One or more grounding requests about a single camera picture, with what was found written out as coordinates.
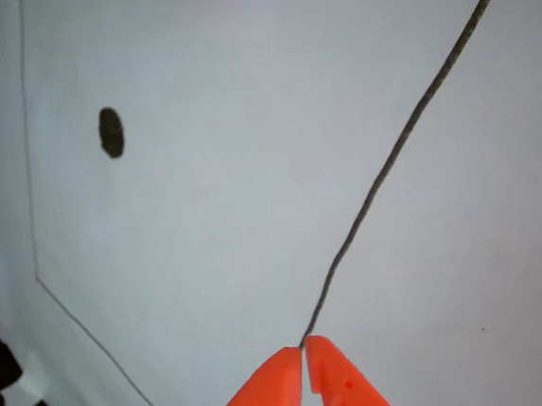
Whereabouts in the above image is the black dot mark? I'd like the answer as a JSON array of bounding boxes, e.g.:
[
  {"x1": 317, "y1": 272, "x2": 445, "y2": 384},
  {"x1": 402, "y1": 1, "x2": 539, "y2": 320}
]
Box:
[{"x1": 96, "y1": 105, "x2": 128, "y2": 161}]

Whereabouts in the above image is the white paper sheet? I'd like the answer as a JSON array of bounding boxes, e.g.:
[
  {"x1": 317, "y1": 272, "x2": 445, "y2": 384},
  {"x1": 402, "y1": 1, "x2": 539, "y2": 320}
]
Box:
[{"x1": 0, "y1": 0, "x2": 542, "y2": 406}]

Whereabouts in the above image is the folded white tape piece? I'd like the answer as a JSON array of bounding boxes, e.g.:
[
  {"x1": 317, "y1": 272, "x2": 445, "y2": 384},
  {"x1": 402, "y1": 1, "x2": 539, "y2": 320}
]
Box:
[{"x1": 0, "y1": 349, "x2": 48, "y2": 406}]

